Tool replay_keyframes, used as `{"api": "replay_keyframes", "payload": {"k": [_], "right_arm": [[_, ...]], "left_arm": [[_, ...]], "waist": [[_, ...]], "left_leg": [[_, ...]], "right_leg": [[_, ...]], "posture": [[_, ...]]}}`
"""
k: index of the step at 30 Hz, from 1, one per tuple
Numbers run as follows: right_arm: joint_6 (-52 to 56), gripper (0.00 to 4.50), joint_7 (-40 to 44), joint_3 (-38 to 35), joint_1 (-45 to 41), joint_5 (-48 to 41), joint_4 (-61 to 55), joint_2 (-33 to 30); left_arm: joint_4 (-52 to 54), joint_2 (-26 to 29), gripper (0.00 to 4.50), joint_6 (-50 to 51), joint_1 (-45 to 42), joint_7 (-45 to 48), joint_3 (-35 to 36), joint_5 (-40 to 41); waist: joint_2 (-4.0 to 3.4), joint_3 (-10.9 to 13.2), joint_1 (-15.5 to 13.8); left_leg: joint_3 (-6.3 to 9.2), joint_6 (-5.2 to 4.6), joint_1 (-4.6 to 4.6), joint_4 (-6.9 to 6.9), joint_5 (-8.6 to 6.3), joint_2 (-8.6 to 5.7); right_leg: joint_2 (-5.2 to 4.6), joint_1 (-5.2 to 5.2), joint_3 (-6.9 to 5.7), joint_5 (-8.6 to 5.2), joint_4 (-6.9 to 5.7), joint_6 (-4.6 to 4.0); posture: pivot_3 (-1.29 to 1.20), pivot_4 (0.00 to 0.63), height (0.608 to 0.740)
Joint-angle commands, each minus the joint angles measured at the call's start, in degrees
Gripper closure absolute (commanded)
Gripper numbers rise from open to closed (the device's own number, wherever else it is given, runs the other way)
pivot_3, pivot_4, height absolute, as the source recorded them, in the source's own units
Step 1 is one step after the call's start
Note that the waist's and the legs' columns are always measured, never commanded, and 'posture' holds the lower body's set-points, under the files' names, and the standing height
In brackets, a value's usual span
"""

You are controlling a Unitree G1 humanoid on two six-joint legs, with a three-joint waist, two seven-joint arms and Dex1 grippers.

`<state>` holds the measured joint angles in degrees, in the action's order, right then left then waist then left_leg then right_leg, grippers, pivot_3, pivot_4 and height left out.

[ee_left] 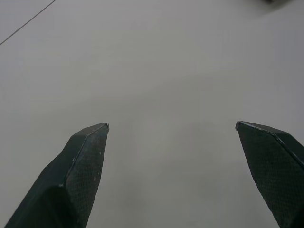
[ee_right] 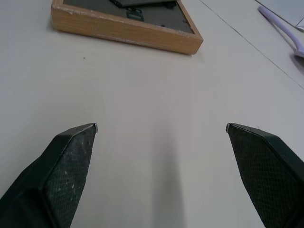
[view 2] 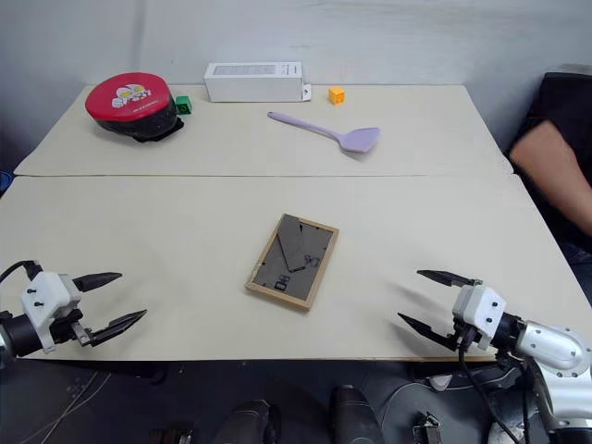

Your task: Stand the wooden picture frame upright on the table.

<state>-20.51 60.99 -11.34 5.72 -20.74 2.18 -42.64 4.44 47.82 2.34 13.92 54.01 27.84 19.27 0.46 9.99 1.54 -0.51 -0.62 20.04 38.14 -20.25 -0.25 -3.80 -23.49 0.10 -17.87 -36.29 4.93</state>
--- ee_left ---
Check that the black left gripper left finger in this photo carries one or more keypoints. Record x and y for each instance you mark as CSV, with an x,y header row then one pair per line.
x,y
71,180

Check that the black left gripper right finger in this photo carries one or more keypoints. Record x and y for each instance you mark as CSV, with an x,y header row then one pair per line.
x,y
273,171

